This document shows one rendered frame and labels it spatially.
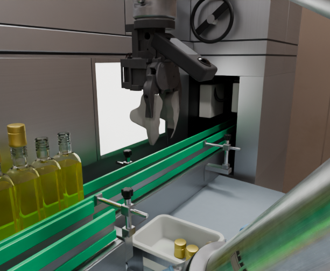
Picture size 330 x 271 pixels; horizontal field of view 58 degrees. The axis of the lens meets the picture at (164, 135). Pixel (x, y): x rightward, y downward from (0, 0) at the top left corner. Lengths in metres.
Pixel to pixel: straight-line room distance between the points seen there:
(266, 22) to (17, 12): 0.96
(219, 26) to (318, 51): 1.54
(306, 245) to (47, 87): 0.75
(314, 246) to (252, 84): 1.19
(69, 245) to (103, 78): 0.55
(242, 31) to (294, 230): 1.22
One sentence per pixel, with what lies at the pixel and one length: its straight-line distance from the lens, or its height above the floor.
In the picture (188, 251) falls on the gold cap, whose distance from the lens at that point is 0.86.
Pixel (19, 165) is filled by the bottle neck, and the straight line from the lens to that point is 0.70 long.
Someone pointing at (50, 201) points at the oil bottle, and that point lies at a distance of 0.75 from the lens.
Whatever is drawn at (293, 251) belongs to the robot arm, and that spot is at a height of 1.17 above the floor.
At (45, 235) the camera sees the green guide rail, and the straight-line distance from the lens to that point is 0.73.
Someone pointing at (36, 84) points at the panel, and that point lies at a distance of 0.85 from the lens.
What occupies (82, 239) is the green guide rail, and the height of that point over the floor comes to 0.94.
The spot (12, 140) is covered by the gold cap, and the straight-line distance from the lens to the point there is 0.68.
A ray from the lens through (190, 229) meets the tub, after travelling 0.92.
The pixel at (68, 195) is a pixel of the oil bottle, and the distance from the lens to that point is 0.78.
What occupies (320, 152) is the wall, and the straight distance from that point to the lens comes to 2.96.
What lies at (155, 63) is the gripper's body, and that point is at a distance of 0.50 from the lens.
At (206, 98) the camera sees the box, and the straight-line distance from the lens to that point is 1.63.
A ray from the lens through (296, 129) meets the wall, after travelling 2.97.
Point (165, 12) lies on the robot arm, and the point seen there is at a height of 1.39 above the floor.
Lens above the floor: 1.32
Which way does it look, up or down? 15 degrees down
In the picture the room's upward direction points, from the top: straight up
